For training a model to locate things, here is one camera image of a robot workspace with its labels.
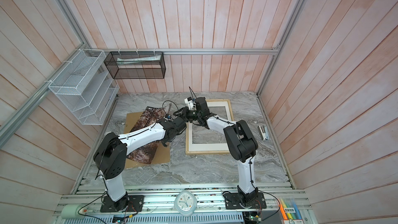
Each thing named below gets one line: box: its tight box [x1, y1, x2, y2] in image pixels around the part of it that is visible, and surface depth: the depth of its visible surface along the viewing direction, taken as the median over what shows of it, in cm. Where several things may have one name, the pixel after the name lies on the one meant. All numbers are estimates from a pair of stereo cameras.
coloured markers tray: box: [277, 198, 305, 224], surface depth 71 cm
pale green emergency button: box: [61, 203, 88, 220], surface depth 66 cm
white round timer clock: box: [174, 190, 198, 217], surface depth 73 cm
